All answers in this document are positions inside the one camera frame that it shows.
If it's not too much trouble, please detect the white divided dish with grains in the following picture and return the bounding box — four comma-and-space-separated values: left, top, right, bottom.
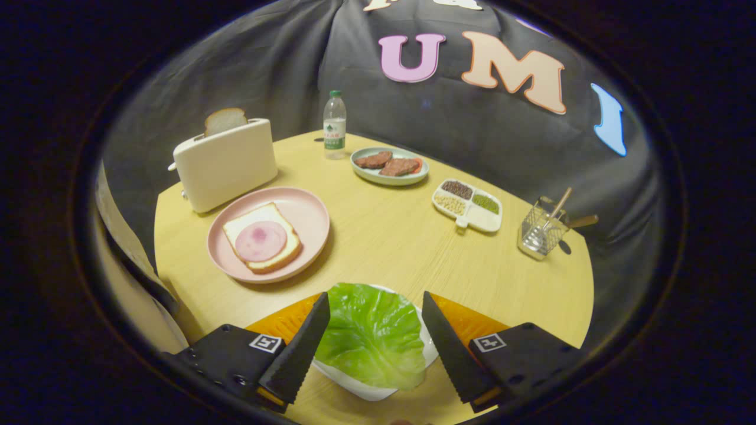
432, 179, 503, 234

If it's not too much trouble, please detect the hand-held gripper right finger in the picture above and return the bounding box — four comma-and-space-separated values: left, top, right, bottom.
421, 290, 583, 414

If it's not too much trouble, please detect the brown meat patty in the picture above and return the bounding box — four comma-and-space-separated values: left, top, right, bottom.
379, 158, 420, 177
354, 151, 393, 170

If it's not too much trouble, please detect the bread slice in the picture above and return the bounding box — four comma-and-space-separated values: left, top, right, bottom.
222, 202, 302, 274

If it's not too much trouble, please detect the clear water bottle green cap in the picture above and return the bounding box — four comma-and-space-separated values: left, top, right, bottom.
323, 90, 347, 161

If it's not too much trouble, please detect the wire mesh utensil holder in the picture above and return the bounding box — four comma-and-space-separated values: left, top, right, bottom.
517, 196, 571, 261

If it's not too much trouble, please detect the green lettuce leaf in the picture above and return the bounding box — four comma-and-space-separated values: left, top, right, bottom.
314, 283, 427, 391

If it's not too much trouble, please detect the pink plate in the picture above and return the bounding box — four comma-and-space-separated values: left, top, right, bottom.
206, 187, 331, 285

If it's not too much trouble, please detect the wooden handled spoon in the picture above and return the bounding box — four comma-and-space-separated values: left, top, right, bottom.
526, 187, 573, 249

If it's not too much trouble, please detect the pink ham slice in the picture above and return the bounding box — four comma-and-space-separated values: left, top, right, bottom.
234, 221, 288, 263

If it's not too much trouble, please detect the pale green plate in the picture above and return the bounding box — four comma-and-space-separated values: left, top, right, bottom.
350, 147, 429, 187

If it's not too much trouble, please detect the black backdrop cloth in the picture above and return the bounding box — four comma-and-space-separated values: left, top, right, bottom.
102, 0, 665, 349

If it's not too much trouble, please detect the cream toaster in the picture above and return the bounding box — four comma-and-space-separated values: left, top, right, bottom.
168, 118, 279, 214

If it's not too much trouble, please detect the toast slice in toaster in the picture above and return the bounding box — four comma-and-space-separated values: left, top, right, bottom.
204, 107, 249, 138

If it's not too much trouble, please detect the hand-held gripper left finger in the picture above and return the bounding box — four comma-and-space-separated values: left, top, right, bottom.
161, 292, 331, 414

